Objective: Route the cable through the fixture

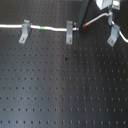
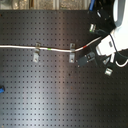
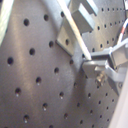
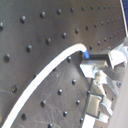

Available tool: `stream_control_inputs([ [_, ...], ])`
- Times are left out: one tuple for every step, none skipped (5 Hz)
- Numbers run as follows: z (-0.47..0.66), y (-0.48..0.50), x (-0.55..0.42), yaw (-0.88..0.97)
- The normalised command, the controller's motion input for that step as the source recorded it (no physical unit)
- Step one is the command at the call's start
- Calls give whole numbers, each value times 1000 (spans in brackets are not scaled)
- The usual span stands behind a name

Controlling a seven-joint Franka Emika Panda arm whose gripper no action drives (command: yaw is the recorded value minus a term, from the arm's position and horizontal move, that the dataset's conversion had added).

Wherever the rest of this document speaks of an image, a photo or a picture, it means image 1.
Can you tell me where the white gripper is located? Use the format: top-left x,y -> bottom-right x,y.
77,0 -> 121,30

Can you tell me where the white cable with green band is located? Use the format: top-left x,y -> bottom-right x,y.
0,9 -> 128,43

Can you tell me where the middle grey cable clip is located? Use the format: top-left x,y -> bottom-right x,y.
66,21 -> 73,45

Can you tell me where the grey cable clip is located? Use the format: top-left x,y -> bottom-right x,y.
107,24 -> 120,46
19,20 -> 31,44
66,21 -> 73,45

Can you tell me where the right grey cable clip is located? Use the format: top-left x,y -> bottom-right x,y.
107,24 -> 120,46

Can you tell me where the left grey cable clip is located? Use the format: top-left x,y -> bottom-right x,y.
19,20 -> 31,44

